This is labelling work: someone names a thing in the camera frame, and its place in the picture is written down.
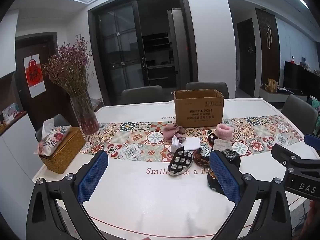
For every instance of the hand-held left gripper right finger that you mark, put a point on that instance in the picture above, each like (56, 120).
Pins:
(225, 177)

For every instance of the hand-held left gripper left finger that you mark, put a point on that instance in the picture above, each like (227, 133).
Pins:
(93, 177)

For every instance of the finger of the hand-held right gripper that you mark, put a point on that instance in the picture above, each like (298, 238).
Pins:
(285, 156)
(313, 141)

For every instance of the brown twisted hair band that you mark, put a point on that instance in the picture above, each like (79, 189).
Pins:
(212, 137)

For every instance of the pink fluffy wristband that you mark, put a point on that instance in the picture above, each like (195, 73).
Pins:
(223, 131)

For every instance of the cardboard box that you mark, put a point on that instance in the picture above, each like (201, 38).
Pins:
(200, 112)

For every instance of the dark patterned sock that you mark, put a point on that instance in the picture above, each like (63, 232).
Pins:
(212, 183)

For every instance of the brown patterned sock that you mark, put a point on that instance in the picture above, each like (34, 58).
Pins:
(201, 158)

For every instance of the grey square cloth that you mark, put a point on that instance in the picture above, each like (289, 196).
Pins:
(222, 145)

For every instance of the grey dining chair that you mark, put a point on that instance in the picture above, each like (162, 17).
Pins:
(207, 86)
(142, 95)
(298, 110)
(60, 120)

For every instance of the wicker tissue box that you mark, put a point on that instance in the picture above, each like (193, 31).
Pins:
(66, 152)

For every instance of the teal cloth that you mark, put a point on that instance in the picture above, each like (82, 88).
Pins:
(313, 103)

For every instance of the white folded cloth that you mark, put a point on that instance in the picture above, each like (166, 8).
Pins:
(192, 143)

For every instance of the black white patterned sock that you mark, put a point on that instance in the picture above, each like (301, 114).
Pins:
(180, 160)

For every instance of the floral fabric tissue cover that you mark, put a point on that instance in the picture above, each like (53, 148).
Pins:
(53, 138)

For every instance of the white television cabinet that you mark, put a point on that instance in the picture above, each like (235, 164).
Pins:
(280, 95)

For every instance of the black television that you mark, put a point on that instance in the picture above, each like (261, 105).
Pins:
(300, 78)

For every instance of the pink knitted cloth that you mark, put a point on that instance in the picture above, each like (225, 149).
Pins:
(172, 131)

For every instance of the yellow box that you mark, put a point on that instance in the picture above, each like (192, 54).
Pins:
(271, 83)

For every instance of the white side cabinet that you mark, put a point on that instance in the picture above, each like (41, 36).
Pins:
(15, 155)

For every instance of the dark wooden door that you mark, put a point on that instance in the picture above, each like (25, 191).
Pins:
(50, 97)

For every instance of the wood slat double door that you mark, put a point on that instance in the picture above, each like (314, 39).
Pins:
(267, 55)

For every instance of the dark brown door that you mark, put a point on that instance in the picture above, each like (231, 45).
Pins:
(246, 62)

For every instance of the dried flower bunch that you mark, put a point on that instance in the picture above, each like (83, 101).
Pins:
(68, 70)

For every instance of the sliding glass door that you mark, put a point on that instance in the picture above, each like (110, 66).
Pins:
(125, 55)

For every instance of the grey refrigerator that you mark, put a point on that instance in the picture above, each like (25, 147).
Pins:
(180, 45)

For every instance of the red wall calendar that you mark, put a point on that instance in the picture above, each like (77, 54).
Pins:
(33, 76)

